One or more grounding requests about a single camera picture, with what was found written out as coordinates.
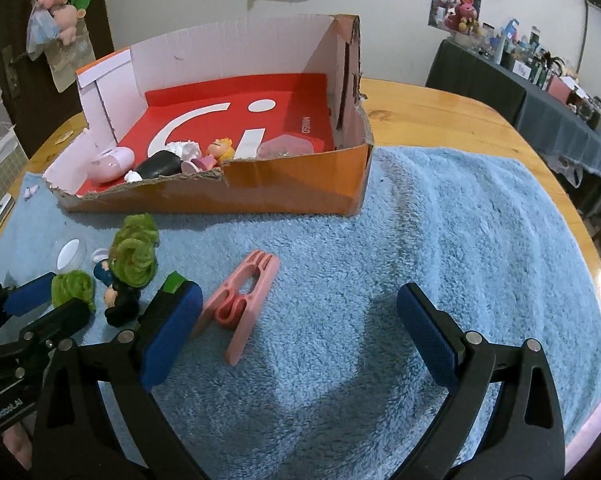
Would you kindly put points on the green toy car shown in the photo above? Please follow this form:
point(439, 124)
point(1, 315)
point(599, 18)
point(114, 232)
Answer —
point(173, 283)

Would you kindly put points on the pink round case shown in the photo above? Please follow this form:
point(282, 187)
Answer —
point(110, 165)

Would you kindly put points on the small lilac earbuds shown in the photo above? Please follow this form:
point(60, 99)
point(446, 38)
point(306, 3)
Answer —
point(31, 191)

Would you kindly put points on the pink plush toys on door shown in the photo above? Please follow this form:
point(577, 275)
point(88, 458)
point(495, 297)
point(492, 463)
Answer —
point(54, 22)

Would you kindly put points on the blonde girl figurine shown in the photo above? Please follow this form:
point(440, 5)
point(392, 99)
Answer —
point(194, 161)

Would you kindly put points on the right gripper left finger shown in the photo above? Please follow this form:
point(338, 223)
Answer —
point(97, 417)

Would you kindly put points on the green haired doll figure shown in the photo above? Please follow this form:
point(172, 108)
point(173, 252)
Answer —
point(130, 266)

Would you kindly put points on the person's hand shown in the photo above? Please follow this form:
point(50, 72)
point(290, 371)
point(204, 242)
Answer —
point(16, 440)

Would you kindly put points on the blue fluffy towel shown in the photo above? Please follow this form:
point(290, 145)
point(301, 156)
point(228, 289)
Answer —
point(330, 385)

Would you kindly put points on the green fuzzy ball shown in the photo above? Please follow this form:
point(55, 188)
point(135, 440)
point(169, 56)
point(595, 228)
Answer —
point(75, 284)

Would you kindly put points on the dark cloth side table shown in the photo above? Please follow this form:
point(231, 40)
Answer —
point(548, 125)

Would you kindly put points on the pink plastic clip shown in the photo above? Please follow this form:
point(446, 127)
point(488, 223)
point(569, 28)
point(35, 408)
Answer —
point(237, 303)

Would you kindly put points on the pink plush on side table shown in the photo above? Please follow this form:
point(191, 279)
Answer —
point(464, 17)

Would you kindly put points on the clear round lid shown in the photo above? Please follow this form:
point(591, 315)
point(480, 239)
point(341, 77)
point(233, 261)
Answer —
point(68, 254)

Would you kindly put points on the dark wooden door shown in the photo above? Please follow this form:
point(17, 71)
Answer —
point(40, 95)

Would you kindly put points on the orange cardboard box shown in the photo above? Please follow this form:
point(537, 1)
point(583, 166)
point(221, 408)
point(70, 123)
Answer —
point(249, 81)

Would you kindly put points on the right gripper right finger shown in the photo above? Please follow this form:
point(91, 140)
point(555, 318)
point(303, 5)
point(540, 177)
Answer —
point(524, 438)

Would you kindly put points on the black white cloth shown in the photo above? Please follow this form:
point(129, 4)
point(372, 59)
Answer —
point(164, 163)

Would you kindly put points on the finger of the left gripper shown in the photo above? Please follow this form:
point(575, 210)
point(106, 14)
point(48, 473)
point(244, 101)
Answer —
point(19, 300)
point(58, 324)

